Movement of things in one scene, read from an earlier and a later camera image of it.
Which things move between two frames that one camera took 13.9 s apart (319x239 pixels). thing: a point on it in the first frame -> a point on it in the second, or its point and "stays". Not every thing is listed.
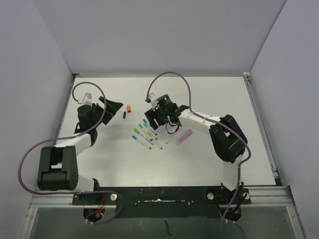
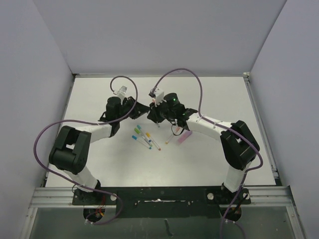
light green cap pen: (143, 136) stays
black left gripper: (112, 108) -> (138, 110)
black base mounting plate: (165, 202) stays
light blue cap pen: (141, 142) stays
